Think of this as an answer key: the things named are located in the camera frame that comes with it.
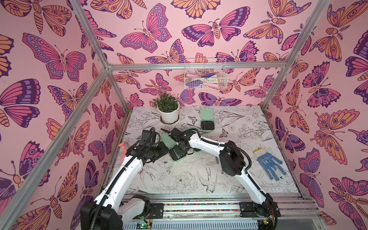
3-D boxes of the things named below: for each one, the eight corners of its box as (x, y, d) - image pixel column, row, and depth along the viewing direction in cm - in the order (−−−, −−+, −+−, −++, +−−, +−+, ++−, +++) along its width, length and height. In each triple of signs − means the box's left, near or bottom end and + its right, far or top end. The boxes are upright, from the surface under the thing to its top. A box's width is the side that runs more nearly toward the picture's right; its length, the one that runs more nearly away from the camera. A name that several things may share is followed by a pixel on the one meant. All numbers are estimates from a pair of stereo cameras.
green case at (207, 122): (201, 132, 108) (201, 130, 107) (199, 109, 123) (199, 108, 121) (216, 131, 108) (216, 130, 106) (212, 109, 123) (212, 107, 121)
